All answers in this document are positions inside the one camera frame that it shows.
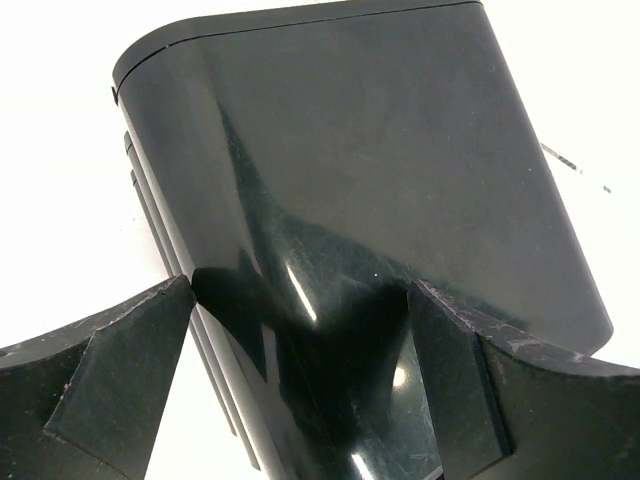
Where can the black drawer cabinet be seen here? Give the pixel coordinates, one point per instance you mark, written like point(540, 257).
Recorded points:
point(304, 165)

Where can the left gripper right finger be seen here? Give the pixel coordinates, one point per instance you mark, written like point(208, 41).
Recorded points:
point(508, 405)

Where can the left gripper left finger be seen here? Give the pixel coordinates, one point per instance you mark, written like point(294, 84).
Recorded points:
point(85, 401)

